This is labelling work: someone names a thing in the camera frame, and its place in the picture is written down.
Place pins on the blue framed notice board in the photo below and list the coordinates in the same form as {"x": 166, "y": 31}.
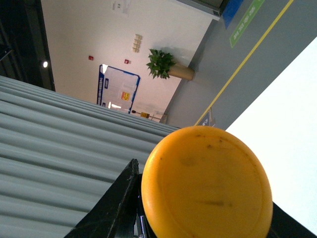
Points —
{"x": 116, "y": 88}

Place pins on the grey corrugated curtain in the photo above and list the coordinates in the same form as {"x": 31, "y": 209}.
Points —
{"x": 59, "y": 155}

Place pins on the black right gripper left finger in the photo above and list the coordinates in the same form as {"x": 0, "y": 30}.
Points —
{"x": 114, "y": 215}

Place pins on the potted green plant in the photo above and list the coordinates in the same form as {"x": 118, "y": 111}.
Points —
{"x": 162, "y": 65}

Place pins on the yellow push button switch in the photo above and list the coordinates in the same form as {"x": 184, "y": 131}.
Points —
{"x": 203, "y": 182}

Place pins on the white wall switch panel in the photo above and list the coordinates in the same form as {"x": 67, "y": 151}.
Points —
{"x": 137, "y": 43}

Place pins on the small yellow warning sign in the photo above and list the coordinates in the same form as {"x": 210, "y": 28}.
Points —
{"x": 144, "y": 115}

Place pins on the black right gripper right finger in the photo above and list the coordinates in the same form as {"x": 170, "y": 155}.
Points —
{"x": 284, "y": 226}

